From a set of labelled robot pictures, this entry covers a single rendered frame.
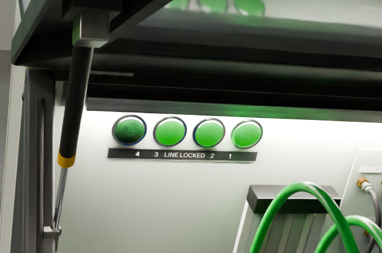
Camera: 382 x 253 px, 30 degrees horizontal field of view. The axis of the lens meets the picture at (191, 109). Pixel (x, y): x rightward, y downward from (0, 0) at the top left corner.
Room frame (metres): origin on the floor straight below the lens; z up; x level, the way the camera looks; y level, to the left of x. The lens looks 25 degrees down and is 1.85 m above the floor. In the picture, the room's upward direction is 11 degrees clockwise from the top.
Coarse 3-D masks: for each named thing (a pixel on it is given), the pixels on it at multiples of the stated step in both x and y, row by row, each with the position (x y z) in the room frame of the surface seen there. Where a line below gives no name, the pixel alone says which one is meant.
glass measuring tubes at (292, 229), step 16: (256, 192) 0.95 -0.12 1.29; (272, 192) 0.96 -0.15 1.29; (304, 192) 0.98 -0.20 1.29; (336, 192) 1.00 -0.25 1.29; (256, 208) 0.93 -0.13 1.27; (288, 208) 0.95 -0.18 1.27; (304, 208) 0.96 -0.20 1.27; (320, 208) 0.97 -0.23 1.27; (240, 224) 0.97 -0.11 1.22; (256, 224) 0.94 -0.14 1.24; (272, 224) 0.96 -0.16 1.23; (288, 224) 0.98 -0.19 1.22; (304, 224) 0.99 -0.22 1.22; (320, 224) 0.98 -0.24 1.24; (240, 240) 0.96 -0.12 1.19; (272, 240) 0.96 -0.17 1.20; (288, 240) 0.97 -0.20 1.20; (304, 240) 1.00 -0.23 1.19
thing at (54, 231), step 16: (80, 48) 0.57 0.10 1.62; (80, 64) 0.58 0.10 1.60; (80, 80) 0.59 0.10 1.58; (80, 96) 0.60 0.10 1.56; (64, 112) 0.62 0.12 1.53; (80, 112) 0.62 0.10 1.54; (64, 128) 0.63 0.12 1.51; (64, 144) 0.64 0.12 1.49; (64, 160) 0.65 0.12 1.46; (64, 176) 0.67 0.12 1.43; (64, 192) 0.69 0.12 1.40
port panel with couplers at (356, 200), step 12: (360, 156) 1.02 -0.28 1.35; (372, 156) 1.03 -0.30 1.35; (360, 168) 1.03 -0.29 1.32; (372, 168) 1.03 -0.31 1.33; (348, 180) 1.02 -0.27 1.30; (360, 180) 1.02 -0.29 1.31; (372, 180) 1.04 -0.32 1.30; (348, 192) 1.02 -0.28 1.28; (360, 192) 1.03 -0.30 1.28; (348, 204) 1.03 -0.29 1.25; (360, 204) 1.03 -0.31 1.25; (372, 204) 1.04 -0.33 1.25; (372, 216) 1.04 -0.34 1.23; (360, 228) 1.04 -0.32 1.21; (336, 240) 1.03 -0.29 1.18; (360, 240) 1.04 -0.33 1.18; (336, 252) 1.03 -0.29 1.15; (360, 252) 1.05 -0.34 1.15; (372, 252) 1.05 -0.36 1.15
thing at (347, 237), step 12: (288, 192) 0.83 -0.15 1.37; (312, 192) 0.77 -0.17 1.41; (324, 192) 0.76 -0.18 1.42; (276, 204) 0.85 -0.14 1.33; (324, 204) 0.74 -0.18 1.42; (336, 204) 0.73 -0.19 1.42; (264, 216) 0.87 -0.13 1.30; (336, 216) 0.71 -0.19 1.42; (264, 228) 0.87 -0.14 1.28; (348, 228) 0.70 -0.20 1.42; (348, 240) 0.68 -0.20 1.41; (252, 252) 0.88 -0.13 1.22; (348, 252) 0.67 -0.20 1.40
